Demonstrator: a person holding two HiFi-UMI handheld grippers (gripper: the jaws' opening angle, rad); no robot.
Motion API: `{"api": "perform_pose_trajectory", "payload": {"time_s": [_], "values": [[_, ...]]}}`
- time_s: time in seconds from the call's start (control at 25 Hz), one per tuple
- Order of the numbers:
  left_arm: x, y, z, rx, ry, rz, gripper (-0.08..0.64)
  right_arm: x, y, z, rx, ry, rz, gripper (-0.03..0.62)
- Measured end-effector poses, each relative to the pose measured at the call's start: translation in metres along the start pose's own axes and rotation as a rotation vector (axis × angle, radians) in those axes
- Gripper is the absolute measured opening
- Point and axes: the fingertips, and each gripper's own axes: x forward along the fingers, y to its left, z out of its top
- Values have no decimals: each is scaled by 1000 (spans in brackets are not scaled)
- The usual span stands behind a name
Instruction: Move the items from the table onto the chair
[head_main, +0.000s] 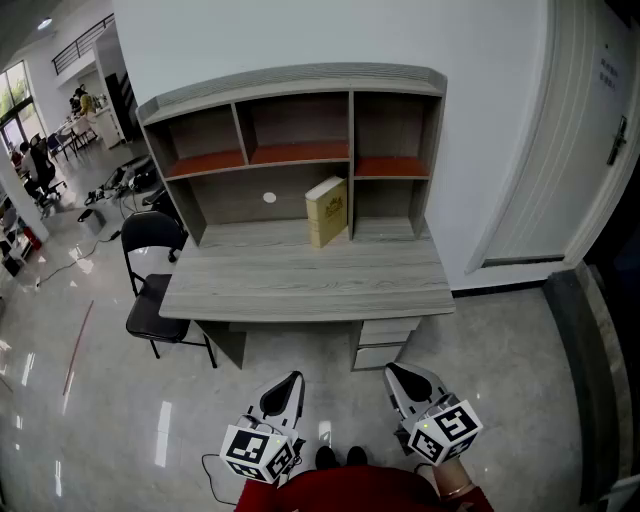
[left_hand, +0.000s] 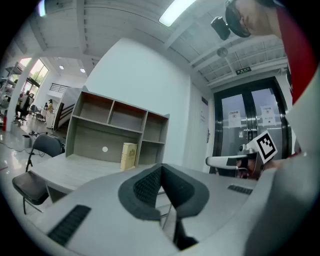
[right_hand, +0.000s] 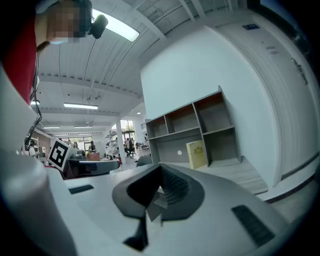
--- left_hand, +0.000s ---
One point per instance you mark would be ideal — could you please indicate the black framed glass door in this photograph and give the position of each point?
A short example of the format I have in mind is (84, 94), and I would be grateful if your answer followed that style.
(250, 120)

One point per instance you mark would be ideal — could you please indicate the person's head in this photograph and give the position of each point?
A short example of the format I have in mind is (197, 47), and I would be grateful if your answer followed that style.
(262, 20)

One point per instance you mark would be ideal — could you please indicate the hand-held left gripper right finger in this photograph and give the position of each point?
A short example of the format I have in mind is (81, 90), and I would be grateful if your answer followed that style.
(220, 200)

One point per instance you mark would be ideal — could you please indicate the grey wooden desk hutch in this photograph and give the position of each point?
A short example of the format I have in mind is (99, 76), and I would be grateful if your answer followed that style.
(100, 140)

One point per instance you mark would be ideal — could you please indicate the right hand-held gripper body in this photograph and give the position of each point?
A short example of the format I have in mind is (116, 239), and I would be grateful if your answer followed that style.
(260, 150)

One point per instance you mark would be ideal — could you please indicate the green exit sign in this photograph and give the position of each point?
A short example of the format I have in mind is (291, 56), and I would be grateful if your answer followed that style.
(243, 71)

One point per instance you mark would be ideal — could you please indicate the white door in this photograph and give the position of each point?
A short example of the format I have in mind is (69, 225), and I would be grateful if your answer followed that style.
(201, 130)

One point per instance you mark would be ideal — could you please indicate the round smoke detector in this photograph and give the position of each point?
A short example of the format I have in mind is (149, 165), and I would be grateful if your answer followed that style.
(222, 51)

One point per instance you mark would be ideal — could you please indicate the blue wall sign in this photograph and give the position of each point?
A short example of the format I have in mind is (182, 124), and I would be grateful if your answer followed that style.
(204, 101)

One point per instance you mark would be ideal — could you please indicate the person's red sweater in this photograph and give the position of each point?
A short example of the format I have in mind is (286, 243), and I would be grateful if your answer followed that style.
(300, 62)

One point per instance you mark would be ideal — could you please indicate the white storage shelving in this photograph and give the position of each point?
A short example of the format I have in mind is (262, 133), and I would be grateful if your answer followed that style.
(8, 85)

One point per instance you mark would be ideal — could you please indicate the white staircase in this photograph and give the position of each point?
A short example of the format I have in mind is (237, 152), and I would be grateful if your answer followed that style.
(65, 110)

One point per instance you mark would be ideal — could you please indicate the grey wood-grain desk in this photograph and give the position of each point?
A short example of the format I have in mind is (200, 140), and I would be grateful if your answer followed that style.
(75, 172)

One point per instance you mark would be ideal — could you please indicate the white paper notice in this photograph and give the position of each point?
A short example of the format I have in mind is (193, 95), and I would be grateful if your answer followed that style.
(267, 115)
(233, 117)

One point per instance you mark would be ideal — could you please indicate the black head camera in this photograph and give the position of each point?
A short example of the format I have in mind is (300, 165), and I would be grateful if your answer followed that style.
(221, 27)

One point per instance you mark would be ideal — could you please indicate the long ceiling light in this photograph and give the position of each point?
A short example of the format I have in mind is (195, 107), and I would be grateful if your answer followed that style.
(176, 12)
(42, 7)

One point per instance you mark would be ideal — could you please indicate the black folding chair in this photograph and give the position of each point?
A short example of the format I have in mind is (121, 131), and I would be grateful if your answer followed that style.
(47, 146)

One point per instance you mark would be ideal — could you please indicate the beige hardcover book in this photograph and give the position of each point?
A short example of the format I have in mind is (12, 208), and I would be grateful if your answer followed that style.
(128, 157)

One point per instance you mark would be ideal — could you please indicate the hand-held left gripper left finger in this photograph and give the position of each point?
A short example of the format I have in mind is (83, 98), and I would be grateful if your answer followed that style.
(105, 190)

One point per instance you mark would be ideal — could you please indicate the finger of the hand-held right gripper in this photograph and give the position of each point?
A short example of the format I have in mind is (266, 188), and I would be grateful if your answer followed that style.
(217, 161)

